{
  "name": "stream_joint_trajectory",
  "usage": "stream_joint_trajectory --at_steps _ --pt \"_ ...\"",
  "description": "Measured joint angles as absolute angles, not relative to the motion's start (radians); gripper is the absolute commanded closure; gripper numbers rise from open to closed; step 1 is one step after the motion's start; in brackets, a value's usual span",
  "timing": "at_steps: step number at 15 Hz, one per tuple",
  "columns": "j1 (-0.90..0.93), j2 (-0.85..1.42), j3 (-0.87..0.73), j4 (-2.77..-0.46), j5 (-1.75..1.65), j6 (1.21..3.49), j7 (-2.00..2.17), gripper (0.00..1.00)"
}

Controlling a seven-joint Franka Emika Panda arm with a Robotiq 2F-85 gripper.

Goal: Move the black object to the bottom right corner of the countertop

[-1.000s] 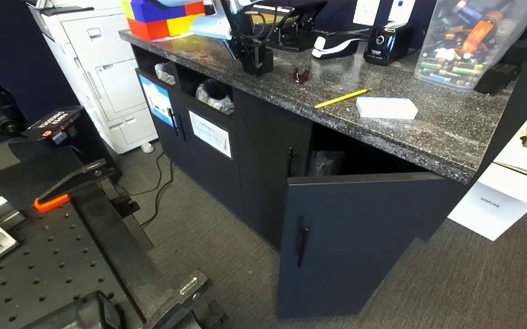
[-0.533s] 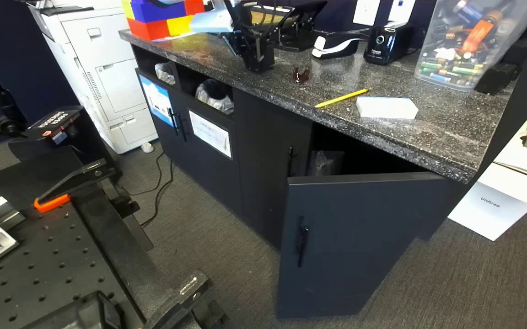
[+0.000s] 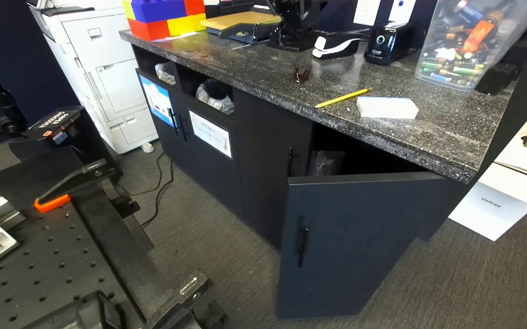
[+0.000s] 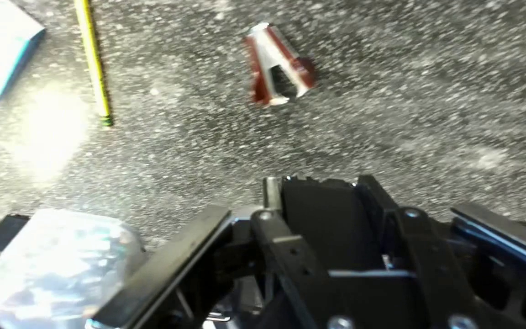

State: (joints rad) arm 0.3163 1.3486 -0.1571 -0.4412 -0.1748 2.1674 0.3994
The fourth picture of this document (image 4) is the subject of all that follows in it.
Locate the black panel with blue edge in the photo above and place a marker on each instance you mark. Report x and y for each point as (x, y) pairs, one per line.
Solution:
(506, 234)

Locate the black block object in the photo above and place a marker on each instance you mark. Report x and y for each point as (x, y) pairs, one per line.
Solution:
(327, 225)

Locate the yellow pencil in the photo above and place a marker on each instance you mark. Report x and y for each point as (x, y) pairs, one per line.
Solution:
(95, 66)

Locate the black flat bar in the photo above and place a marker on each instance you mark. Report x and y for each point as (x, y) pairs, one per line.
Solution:
(164, 267)

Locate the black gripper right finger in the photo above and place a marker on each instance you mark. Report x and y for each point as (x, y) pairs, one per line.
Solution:
(427, 256)

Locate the clear plastic wrapped package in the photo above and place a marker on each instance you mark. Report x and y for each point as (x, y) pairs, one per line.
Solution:
(49, 267)

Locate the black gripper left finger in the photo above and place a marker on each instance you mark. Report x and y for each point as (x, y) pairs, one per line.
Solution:
(287, 249)

